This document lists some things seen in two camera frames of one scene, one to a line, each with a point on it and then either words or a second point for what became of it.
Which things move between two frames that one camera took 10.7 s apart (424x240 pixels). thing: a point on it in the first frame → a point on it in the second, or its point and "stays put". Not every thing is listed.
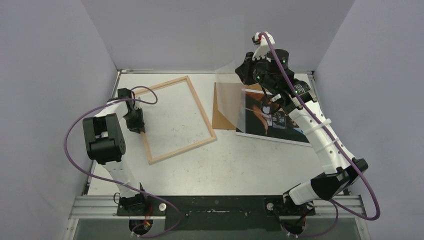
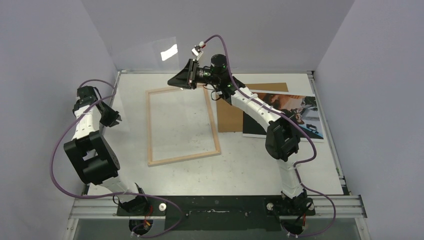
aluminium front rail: [102, 207] stays put
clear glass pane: [228, 47] → [148, 55]
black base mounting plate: [215, 213] stays put
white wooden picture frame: [208, 124] → [149, 156]
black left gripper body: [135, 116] → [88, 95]
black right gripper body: [244, 69] → [192, 74]
